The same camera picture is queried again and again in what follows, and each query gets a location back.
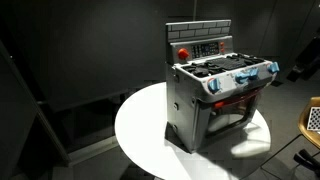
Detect yellow wooden chair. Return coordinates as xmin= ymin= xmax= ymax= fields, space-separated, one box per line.
xmin=297 ymin=96 xmax=320 ymax=150

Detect dark low shelf frame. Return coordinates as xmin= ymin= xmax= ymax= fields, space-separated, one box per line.
xmin=35 ymin=87 xmax=135 ymax=168

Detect orange oven door handle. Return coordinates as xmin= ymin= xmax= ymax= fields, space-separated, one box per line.
xmin=213 ymin=91 xmax=261 ymax=110

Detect grey toy stove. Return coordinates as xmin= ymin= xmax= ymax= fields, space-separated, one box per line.
xmin=165 ymin=19 xmax=280 ymax=154

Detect black burner grates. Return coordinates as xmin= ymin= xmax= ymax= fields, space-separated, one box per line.
xmin=182 ymin=53 xmax=266 ymax=78

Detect black white checkerboard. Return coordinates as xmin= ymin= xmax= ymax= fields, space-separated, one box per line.
xmin=306 ymin=106 xmax=320 ymax=132

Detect large orange stove knob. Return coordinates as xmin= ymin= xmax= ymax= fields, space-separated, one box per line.
xmin=177 ymin=47 xmax=190 ymax=61

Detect transparent oven door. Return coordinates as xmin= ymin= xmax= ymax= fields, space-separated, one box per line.
xmin=196 ymin=87 xmax=263 ymax=138

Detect blue stove knob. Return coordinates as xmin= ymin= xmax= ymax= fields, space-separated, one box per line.
xmin=207 ymin=78 xmax=222 ymax=94
xmin=248 ymin=68 xmax=260 ymax=80
xmin=267 ymin=61 xmax=280 ymax=74
xmin=235 ymin=72 xmax=250 ymax=85

